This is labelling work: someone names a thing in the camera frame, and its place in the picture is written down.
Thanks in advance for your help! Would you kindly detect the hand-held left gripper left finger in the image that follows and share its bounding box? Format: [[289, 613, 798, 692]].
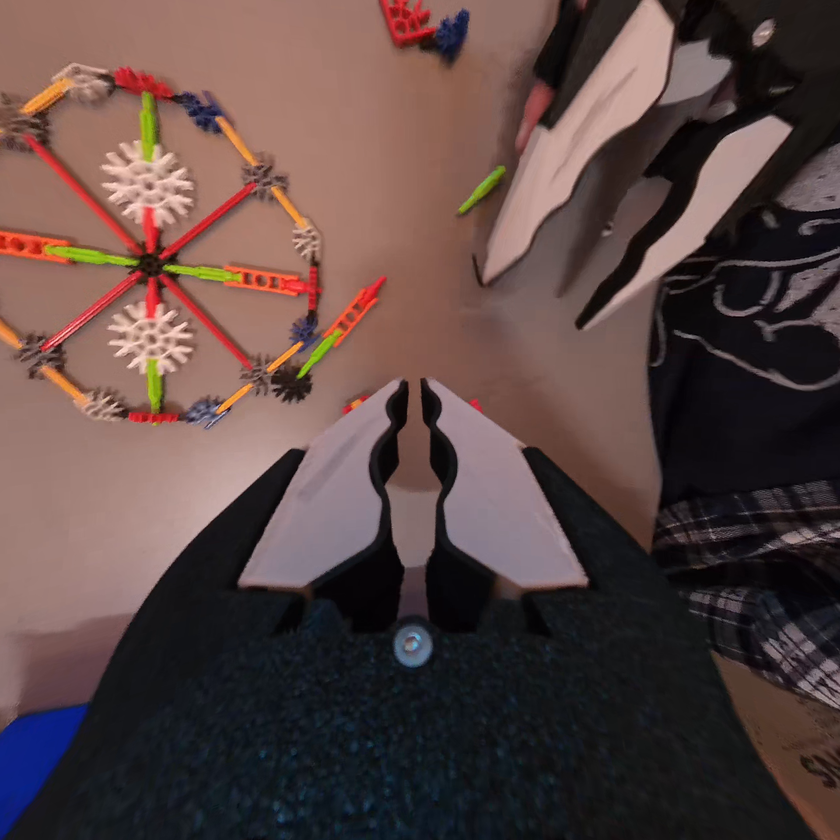
[[238, 377, 409, 592]]

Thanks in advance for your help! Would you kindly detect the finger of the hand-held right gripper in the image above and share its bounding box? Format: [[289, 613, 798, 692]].
[[575, 118, 796, 332], [472, 0, 678, 287]]

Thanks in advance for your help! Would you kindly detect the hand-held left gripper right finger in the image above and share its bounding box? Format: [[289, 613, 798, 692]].
[[420, 377, 589, 592]]

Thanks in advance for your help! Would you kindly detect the red yellow toy block assembly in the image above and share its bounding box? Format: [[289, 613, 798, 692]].
[[342, 392, 484, 416]]

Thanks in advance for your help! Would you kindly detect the black round toy connector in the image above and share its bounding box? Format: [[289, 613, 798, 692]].
[[269, 365, 315, 403]]

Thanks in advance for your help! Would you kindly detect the orange connector with green rod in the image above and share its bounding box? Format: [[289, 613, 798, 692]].
[[295, 285, 382, 382]]

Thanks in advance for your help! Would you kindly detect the blue plastic bin with tag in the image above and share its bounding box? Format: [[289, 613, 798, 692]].
[[0, 703, 91, 829]]

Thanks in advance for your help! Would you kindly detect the person's right hand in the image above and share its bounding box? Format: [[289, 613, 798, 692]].
[[514, 84, 557, 156]]

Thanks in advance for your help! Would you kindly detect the short green toy rod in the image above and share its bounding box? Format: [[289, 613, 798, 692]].
[[457, 164, 508, 217]]

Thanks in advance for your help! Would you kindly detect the red toy connector piece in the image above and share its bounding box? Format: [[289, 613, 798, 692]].
[[378, 0, 438, 49]]

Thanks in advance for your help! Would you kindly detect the brown cardboard box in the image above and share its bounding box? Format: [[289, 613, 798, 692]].
[[715, 653, 840, 829]]

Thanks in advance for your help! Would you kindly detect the colourful toy wheel construction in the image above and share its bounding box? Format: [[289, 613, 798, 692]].
[[0, 62, 324, 431]]

